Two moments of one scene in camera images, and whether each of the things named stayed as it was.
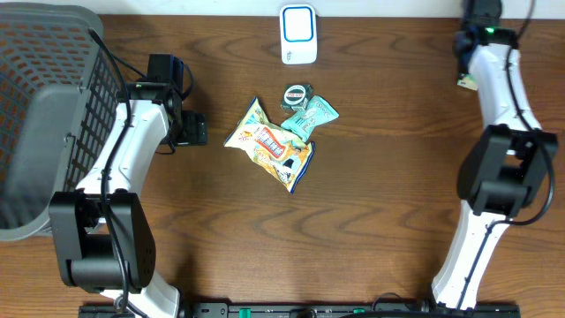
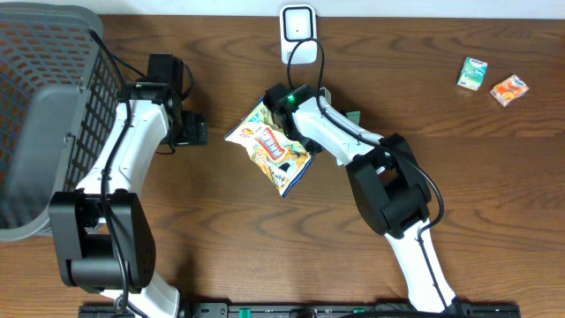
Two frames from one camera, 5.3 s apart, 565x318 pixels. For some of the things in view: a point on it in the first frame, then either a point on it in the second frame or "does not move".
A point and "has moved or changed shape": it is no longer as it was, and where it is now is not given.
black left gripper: [194, 128] does not move
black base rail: [306, 310] does not move
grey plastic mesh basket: [59, 102] does not move
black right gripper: [464, 62] → [312, 146]
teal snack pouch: [319, 109] has moved or changed shape
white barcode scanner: [298, 34] does not move
